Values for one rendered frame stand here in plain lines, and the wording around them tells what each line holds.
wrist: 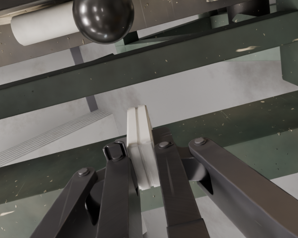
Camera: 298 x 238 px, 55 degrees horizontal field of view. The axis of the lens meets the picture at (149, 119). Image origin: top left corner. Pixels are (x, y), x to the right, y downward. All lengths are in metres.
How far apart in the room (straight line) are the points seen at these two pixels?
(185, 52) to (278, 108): 0.14
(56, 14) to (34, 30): 0.03
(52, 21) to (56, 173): 0.18
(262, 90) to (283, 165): 1.58
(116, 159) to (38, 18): 0.20
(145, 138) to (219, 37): 0.26
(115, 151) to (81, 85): 0.25
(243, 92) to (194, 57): 1.63
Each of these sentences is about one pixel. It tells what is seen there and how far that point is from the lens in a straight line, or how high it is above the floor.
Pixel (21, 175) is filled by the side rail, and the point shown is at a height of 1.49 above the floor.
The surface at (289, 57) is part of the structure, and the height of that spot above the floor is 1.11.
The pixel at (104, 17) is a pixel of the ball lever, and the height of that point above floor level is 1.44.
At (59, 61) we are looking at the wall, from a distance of 3.71.
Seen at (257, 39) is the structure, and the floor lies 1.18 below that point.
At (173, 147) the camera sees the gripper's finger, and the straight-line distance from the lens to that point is 0.15.
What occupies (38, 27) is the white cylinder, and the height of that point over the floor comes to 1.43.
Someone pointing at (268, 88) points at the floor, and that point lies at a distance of 1.91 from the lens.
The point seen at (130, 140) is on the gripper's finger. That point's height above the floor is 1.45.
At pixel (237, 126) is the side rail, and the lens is 0.37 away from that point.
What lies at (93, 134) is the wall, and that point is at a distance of 3.57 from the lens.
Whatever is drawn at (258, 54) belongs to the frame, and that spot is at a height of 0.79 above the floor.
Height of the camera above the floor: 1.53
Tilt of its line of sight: 31 degrees down
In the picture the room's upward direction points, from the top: 118 degrees counter-clockwise
